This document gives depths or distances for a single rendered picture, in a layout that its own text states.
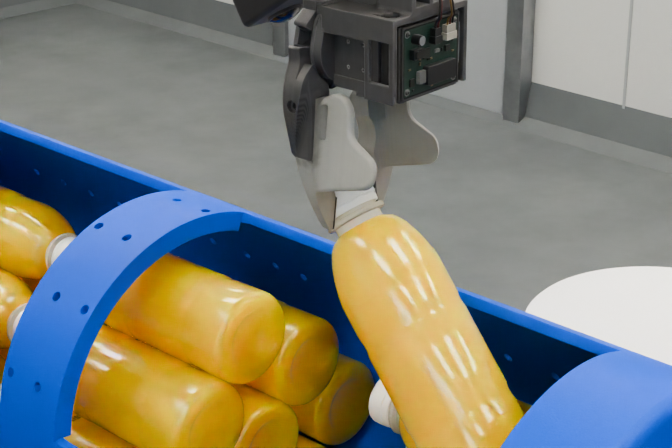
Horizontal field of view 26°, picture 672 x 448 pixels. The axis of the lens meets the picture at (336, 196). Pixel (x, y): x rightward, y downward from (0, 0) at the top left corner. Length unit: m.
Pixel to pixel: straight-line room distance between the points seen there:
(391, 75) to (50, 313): 0.35
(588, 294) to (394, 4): 0.64
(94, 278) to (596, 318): 0.53
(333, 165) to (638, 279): 0.63
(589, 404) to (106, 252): 0.40
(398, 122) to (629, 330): 0.50
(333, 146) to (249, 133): 4.11
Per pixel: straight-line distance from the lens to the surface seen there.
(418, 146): 0.94
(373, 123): 0.95
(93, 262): 1.08
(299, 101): 0.89
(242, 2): 0.96
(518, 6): 5.00
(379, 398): 1.06
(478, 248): 4.11
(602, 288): 1.46
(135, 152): 4.87
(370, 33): 0.86
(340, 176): 0.91
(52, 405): 1.06
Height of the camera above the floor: 1.65
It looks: 22 degrees down
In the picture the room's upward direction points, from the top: straight up
